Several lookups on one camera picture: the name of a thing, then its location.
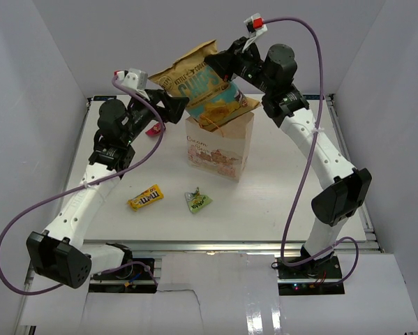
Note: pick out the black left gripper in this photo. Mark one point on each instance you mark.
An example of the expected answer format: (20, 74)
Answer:
(174, 107)

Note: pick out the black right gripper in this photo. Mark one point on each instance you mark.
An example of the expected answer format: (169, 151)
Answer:
(227, 63)

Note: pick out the red snack wrapper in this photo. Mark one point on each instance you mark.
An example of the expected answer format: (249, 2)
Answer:
(154, 130)

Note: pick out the yellow kettle chips bag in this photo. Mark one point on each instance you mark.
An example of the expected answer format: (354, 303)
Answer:
(212, 100)

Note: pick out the beige cream bear paper bag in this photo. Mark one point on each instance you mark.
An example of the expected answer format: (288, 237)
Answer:
(224, 151)

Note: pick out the yellow m&m's candy pack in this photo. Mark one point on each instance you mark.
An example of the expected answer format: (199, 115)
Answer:
(149, 196)

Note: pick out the green candy pouch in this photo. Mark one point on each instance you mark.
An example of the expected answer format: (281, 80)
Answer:
(196, 201)

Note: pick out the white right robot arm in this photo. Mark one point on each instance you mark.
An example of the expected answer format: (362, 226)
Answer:
(344, 187)

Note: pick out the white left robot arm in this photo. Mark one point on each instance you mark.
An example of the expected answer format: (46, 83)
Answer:
(56, 253)

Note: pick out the blue label left corner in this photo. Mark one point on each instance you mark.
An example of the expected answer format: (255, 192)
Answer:
(104, 98)

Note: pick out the blue label corner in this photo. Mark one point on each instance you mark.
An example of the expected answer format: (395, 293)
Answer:
(312, 97)
(104, 98)

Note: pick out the blue label right corner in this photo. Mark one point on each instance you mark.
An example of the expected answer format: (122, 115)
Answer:
(312, 97)

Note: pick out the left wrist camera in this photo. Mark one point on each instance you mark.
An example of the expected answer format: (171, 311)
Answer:
(132, 80)

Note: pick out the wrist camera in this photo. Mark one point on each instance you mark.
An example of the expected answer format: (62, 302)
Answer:
(256, 28)
(132, 80)

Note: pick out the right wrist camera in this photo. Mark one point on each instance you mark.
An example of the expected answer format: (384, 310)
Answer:
(256, 28)

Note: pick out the aluminium table rail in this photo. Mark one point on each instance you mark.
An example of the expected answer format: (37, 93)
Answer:
(213, 246)

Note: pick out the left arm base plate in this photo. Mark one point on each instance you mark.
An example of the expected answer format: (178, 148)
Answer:
(134, 279)

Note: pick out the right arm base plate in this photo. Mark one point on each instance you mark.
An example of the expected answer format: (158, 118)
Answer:
(321, 280)

